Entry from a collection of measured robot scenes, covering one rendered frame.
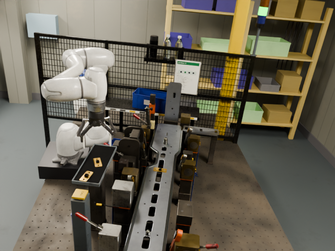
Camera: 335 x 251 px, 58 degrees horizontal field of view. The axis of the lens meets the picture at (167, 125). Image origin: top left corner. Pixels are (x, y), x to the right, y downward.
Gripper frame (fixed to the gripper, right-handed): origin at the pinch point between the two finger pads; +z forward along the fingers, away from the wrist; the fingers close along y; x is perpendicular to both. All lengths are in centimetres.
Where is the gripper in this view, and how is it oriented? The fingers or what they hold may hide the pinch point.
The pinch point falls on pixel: (96, 144)
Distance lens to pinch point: 165.4
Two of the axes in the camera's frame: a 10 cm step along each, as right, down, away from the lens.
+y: 9.4, -0.8, 3.4
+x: -3.3, -4.6, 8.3
